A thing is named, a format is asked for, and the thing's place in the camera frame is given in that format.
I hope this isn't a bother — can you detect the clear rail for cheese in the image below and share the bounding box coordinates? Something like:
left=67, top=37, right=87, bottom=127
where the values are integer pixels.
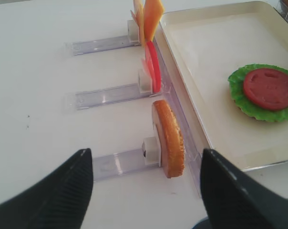
left=64, top=20, right=140, bottom=56

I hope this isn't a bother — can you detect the clear rail for tomato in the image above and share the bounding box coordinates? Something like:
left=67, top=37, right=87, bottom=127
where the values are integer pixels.
left=62, top=69, right=162, bottom=113

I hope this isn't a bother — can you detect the orange cheese slice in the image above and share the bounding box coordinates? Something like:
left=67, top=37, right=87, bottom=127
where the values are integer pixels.
left=131, top=0, right=145, bottom=46
left=144, top=0, right=165, bottom=42

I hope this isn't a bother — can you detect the sliced bread piece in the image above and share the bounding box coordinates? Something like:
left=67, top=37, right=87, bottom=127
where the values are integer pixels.
left=152, top=100, right=185, bottom=178

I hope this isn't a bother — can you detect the red standing tomato slice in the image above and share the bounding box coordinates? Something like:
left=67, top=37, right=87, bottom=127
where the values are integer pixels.
left=144, top=41, right=161, bottom=93

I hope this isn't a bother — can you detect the orange cheese slice outer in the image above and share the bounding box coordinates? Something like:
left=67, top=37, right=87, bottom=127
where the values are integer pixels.
left=131, top=0, right=145, bottom=46

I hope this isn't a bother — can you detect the green lettuce leaf on tray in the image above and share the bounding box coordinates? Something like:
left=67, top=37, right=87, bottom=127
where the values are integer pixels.
left=228, top=63, right=288, bottom=122

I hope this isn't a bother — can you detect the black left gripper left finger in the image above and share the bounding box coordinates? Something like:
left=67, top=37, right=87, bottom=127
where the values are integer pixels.
left=0, top=148, right=93, bottom=229

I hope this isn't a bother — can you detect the clear rail for buns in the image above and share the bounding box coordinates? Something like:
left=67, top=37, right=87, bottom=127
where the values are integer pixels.
left=275, top=0, right=288, bottom=22

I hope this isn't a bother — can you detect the long clear left rail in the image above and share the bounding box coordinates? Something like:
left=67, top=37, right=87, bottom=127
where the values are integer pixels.
left=153, top=25, right=201, bottom=198

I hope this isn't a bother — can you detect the orange cheese slice inner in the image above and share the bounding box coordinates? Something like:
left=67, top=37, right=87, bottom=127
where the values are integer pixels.
left=144, top=0, right=165, bottom=42

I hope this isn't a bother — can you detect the red tomato slice on tray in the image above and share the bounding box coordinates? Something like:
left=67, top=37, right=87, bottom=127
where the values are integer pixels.
left=243, top=68, right=288, bottom=111

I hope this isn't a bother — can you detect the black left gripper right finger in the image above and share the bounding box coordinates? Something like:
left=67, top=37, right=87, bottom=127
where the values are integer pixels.
left=200, top=149, right=288, bottom=229

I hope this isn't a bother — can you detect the clear rail for bread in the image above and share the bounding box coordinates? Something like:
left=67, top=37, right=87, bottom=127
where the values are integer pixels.
left=93, top=136, right=161, bottom=181

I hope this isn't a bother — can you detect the cream rectangular tray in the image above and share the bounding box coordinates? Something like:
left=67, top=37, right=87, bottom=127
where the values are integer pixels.
left=161, top=1, right=288, bottom=169

